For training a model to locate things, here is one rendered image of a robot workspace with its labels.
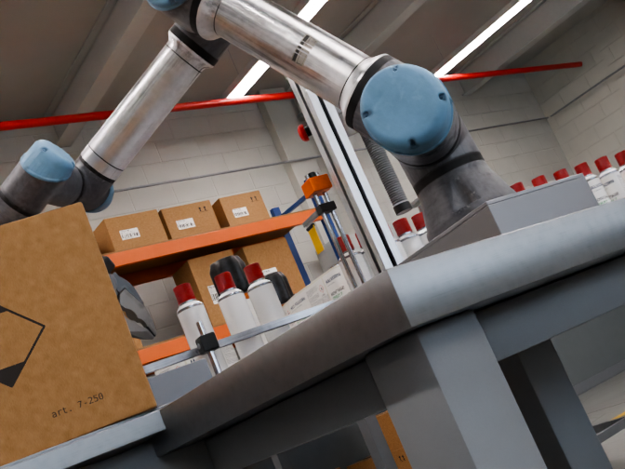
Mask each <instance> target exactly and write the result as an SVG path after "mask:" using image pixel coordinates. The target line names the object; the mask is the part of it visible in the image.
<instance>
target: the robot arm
mask: <svg viewBox="0 0 625 469"><path fill-rule="evenodd" d="M147 1H148V3H149V4H150V6H151V7H153V8H154V9H156V10H159V11H161V12H162V13H163V14H165V15H166V16H167V17H169V18H170V19H171V20H173V21H174V22H175V23H174V25H173V26H172V27H171V28H170V30H169V31H168V38H169V39H168V42H167V43H166V45H165V46H164V47H163V49H162V50H161V51H160V53H159V54H158V55H157V56H156V58H155V59H154V60H153V62H152V63H151V64H150V66H149V67H148V68H147V70H146V71H145V72H144V73H143V75H142V76H141V77H140V79H139V80H138V81H137V83H136V84H135V85H134V87H133V88H131V89H130V91H129V92H128V93H127V94H126V96H125V97H124V99H123V100H122V101H121V102H120V104H119V105H118V106H117V108H116V109H115V110H114V111H113V113H112V114H111V116H110V117H109V118H108V119H107V121H106V122H105V123H104V125H103V126H102V127H101V128H100V130H99V131H98V133H97V134H96V135H95V136H94V138H93V139H92V140H91V141H90V143H89V144H88V145H87V147H86V148H85V149H84V151H83V152H82V153H81V154H80V155H79V157H78V158H77V159H76V160H75V161H73V159H72V158H71V157H70V156H69V155H68V154H67V153H66V152H65V151H63V150H62V149H61V148H60V147H59V146H57V145H55V144H53V143H52V142H50V141H45V140H39V141H36V142H35V143H34V144H33V146H32V147H31V148H30V149H29V150H28V152H27V153H25V154H23V156H22V157H21V158H20V161H19V163H18V164H17V165H16V166H15V167H14V169H13V170H12V171H11V173H10V174H9V175H8V177H7V178H6V180H5V181H4V182H3V183H2V185H1V186H0V225H3V224H6V223H10V222H13V221H18V220H21V219H25V218H28V217H32V216H34V215H37V214H40V213H41V212H42V210H43V209H44V208H45V207H46V205H47V204H49V205H52V206H57V207H66V206H69V205H72V204H75V203H78V202H81V203H82V204H83V206H84V209H85V211H86V213H98V212H101V211H103V210H104V209H106V208H107V207H108V206H109V205H110V204H111V203H112V201H113V194H114V188H113V183H114V182H115V181H116V180H117V178H118V177H119V176H120V175H121V173H122V172H123V171H124V170H125V168H126V167H127V166H128V164H129V163H130V162H131V161H132V159H133V158H134V157H135V155H136V154H137V153H138V152H139V150H140V149H141V148H142V146H143V145H144V144H145V143H146V141H147V140H148V139H149V138H150V137H151V136H152V134H153V133H154V132H155V131H156V129H157V128H158V127H159V126H160V124H161V123H162V122H163V121H164V119H165V118H166V117H167V115H168V114H169V113H170V112H171V110H172V109H173V108H174V106H175V105H176V104H177V103H178V101H179V100H180V99H181V97H182V96H183V95H184V94H185V92H186V91H187V90H188V89H189V87H190V86H191V85H192V83H193V82H194V81H195V79H196V78H197V77H198V76H199V74H200V73H201V72H202V71H203V70H204V69H208V68H213V67H214V66H215V65H216V63H217V62H218V61H219V59H220V58H221V57H222V55H223V54H224V53H225V51H226V50H227V48H228V47H229V45H230V44H233V45H234V46H236V47H238V48H240V49H242V50H243V51H244V52H246V53H247V54H249V55H251V56H252V57H254V58H256V59H257V60H260V61H261V62H263V63H265V64H266V65H268V66H270V67H271V68H273V69H274V70H275V71H277V72H279V73H280V74H283V75H284V76H286V77H288V78H289V79H291V80H293V81H294V82H296V83H298V84H299V85H301V86H303V87H305V88H307V89H308V90H310V91H311V92H312V93H314V94H315V95H317V96H319V97H320V98H322V99H324V100H325V101H328V102H329V103H331V104H333V105H334V106H336V107H338V108H339V109H341V110H342V114H343V120H344V123H345V124H346V126H348V127H350V128H352V129H353V130H355V131H357V132H358V133H360V134H361V135H363V136H365V137H366V138H368V139H370V140H371V141H373V142H375V143H376V144H378V145H379V146H381V147H382V148H384V149H385V150H387V151H388V152H389V153H391V154H392V155H393V156H394V157H395V158H396V159H397V160H398V162H399V163H400V165H401V167H402V169H403V171H404V172H405V174H406V176H407V178H408V180H409V182H410V184H411V185H412V187H413V189H414V191H415V193H416V195H417V197H418V199H419V201H420V203H421V209H422V214H423V219H424V222H425V226H426V230H427V234H426V235H427V239H428V241H429V242H430V241H432V240H433V239H434V238H435V237H436V236H438V235H440V234H441V233H442V232H444V231H445V230H446V229H448V228H449V227H451V226H452V225H453V224H455V223H456V222H458V221H459V220H461V219H462V218H464V217H465V216H466V215H468V214H469V213H470V212H472V211H473V210H475V209H476V208H478V207H479V206H481V205H482V204H483V203H484V202H485V201H489V200H492V199H495V198H499V197H502V196H504V195H508V194H514V193H516V192H515V191H514V190H513V189H512V188H511V187H510V186H509V185H508V184H507V183H506V182H505V181H504V180H503V179H502V178H501V177H500V176H499V175H498V174H497V173H495V172H494V171H493V170H492V169H491V168H490V167H489V166H488V165H487V163H486V161H485V160H484V158H483V156H482V155H481V153H480V151H479V149H478V147H477V146H476V144H475V142H474V140H473V138H472V136H471V134H470V132H469V131H468V129H467V128H466V126H465V124H464V123H463V121H462V119H461V117H460V116H459V113H458V111H457V109H456V107H455V106H454V102H453V101H452V99H451V97H450V95H449V93H448V91H447V89H446V87H445V85H444V84H443V83H442V81H441V80H440V79H439V78H438V77H437V76H435V75H434V74H433V73H431V72H430V71H428V70H426V69H424V68H421V67H419V66H417V65H413V64H404V63H402V62H401V61H399V60H397V59H395V58H394V57H392V56H390V55H388V54H381V55H378V56H376V57H374V58H371V57H369V56H367V55H366V54H365V53H363V52H361V51H360V50H358V49H356V48H354V47H352V46H350V45H348V44H347V43H345V42H343V41H341V40H340V39H338V38H337V37H335V36H334V35H332V34H330V33H328V32H326V31H324V30H322V29H321V28H319V27H317V26H315V25H314V24H312V23H310V22H308V21H307V20H305V19H303V18H301V17H300V16H298V15H296V14H294V13H293V12H291V11H289V10H287V9H286V8H284V7H281V6H280V5H278V4H276V3H274V1H272V0H147ZM102 258H103V260H104V263H105V266H106V268H107V271H108V274H109V276H110V278H111V281H112V283H113V288H114V290H115V293H116V296H117V299H118V301H119V303H120V306H121V308H122V311H124V312H126V316H127V317H128V318H129V319H130V320H129V319H128V318H126V317H125V319H126V322H127V325H128V328H129V331H130V333H131V336H132V338H136V339H141V340H153V338H154V337H155V336H156V330H155V326H154V323H153V320H152V318H151V316H150V314H149V312H148V310H147V309H146V307H145V305H144V303H143V301H142V299H141V297H140V295H139V294H138V292H137V291H136V290H135V288H134V287H133V286H132V285H131V284H130V283H129V282H128V281H127V280H125V279H124V278H123V277H121V276H119V275H118V274H117V273H116V272H114V273H113V274H110V272H111V271H112V270H113V269H114V267H115V264H114V263H113V262H112V260H111V259H110V258H109V257H108V256H102ZM137 323H141V324H142V325H143V326H144V328H143V327H141V326H140V325H138V324H137Z"/></svg>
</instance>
